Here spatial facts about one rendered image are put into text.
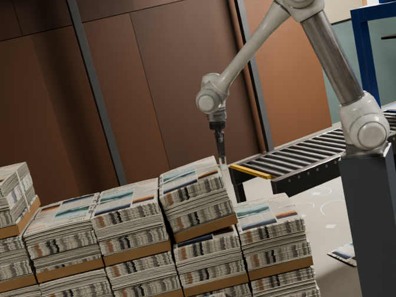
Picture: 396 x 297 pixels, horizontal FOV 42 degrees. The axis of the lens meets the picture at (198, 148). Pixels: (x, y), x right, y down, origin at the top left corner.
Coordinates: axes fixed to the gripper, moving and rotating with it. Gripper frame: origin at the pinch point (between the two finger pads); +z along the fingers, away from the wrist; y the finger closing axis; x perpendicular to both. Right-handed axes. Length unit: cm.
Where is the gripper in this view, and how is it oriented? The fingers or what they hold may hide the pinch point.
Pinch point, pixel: (223, 162)
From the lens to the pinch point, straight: 238.5
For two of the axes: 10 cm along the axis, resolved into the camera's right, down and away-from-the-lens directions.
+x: 9.8, -1.6, 0.9
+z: 1.4, 9.6, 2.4
